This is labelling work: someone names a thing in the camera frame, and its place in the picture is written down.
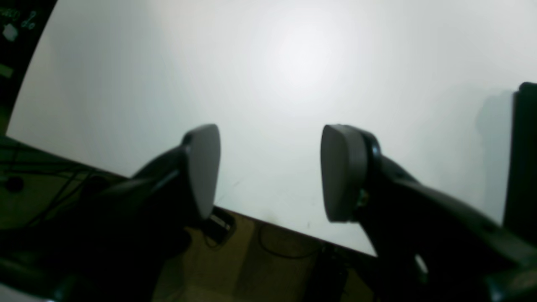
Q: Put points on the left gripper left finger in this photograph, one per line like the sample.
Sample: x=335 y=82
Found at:
x=112 y=246

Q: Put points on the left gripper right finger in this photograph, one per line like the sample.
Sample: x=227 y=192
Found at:
x=430 y=246

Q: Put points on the black T-shirt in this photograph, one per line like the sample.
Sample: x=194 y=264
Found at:
x=520 y=216

